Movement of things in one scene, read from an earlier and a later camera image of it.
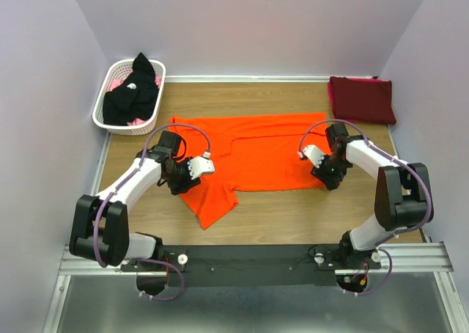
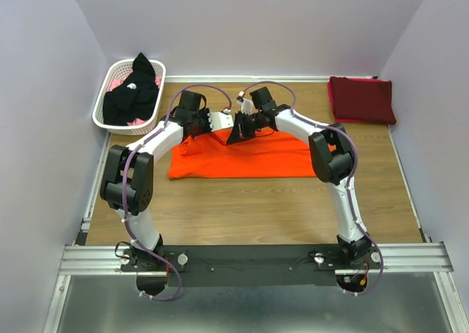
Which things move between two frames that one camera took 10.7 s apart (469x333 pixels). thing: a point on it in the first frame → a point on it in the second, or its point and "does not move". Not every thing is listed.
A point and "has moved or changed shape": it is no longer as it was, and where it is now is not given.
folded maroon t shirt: x=363 y=100 does not move
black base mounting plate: x=254 y=265 does not move
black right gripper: x=329 y=181 → x=239 y=132
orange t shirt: x=250 y=152 has moved or changed shape
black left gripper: x=186 y=185 → x=204 y=114
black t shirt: x=135 y=98 does not move
